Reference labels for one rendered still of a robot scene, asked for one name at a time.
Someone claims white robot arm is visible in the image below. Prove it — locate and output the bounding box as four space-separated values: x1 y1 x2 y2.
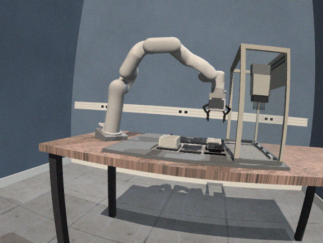
99 37 227 135

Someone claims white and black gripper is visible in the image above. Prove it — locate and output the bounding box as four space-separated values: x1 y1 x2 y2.
202 98 231 122

